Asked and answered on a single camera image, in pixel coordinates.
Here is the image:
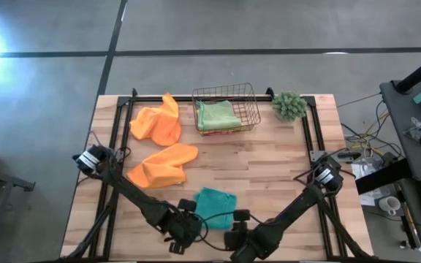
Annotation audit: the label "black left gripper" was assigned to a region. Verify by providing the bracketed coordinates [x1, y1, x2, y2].
[159, 199, 202, 256]

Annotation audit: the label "teal microfiber towel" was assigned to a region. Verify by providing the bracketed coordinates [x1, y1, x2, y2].
[193, 186, 238, 231]

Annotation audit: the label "pink microfiber towel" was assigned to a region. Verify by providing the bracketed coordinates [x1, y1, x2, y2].
[202, 130, 235, 137]

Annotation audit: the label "green microfiber towel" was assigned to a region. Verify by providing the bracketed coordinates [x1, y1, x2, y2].
[195, 99, 243, 132]

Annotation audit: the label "orange microfiber towel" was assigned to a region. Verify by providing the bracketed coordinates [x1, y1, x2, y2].
[129, 92, 183, 148]
[126, 142, 200, 189]

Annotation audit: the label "white papers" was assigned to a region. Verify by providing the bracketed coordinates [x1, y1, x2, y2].
[351, 160, 390, 207]

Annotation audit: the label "green potted artificial plant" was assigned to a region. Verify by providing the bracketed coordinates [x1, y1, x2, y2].
[271, 91, 308, 123]

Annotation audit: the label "white mug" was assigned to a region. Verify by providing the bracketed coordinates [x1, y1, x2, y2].
[378, 195, 402, 217]

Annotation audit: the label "black desk crossbar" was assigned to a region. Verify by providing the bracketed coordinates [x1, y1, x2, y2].
[354, 158, 413, 195]

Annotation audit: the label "dark metal stand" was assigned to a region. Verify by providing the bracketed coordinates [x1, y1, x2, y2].
[0, 163, 36, 193]

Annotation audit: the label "dark wire basket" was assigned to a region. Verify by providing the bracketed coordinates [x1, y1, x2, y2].
[191, 83, 262, 137]

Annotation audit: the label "black aluminium table frame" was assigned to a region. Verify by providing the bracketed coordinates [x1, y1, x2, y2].
[63, 87, 373, 262]

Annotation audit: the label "tangled black cables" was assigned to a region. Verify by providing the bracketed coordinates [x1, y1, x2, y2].
[336, 93, 413, 161]

